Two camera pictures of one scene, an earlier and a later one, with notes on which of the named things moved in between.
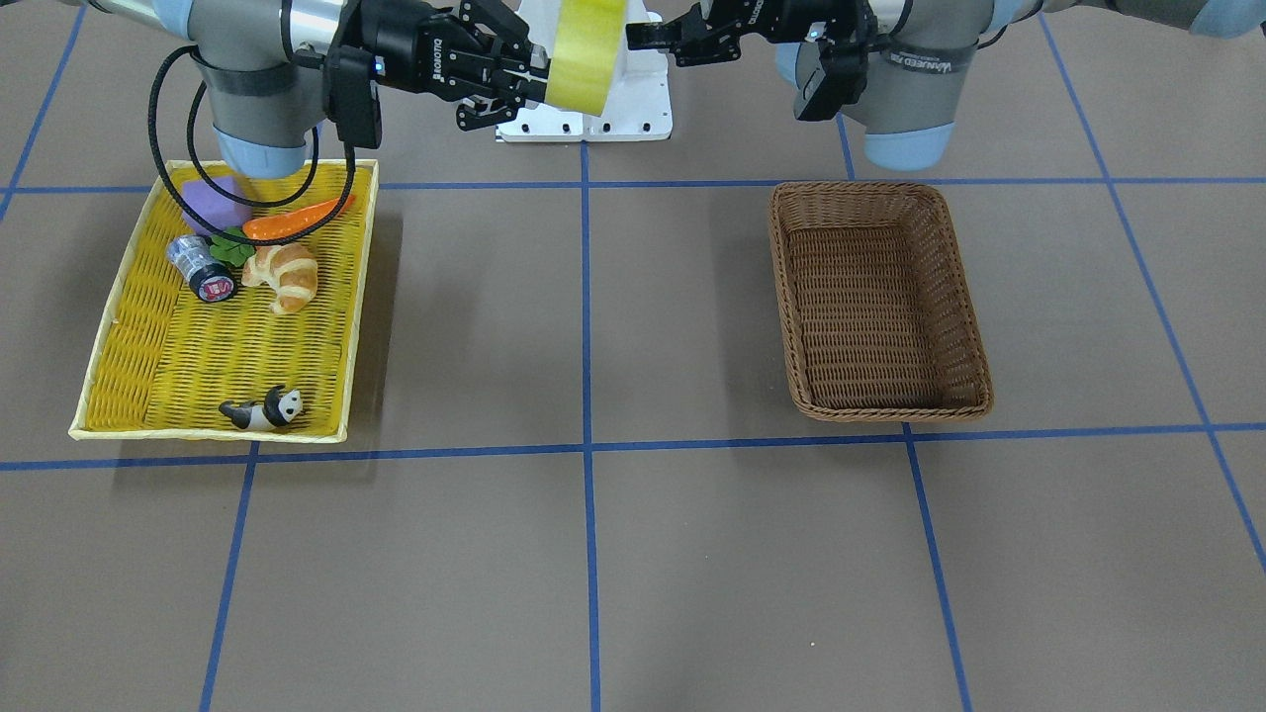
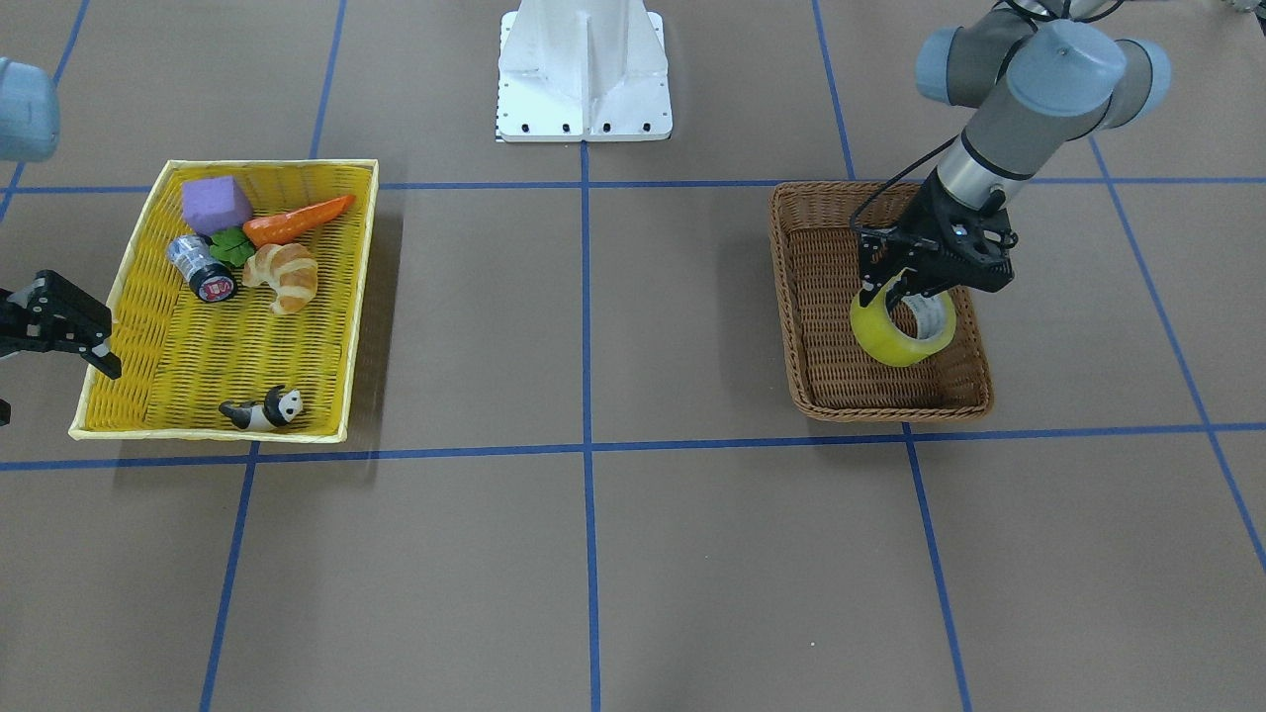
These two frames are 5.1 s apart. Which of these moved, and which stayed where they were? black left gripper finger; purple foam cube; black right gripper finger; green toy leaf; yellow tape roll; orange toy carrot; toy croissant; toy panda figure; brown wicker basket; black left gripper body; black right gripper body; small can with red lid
Moved: black left gripper finger; black right gripper finger; black right gripper body; black left gripper body; yellow tape roll
Stayed: purple foam cube; green toy leaf; toy panda figure; brown wicker basket; orange toy carrot; small can with red lid; toy croissant
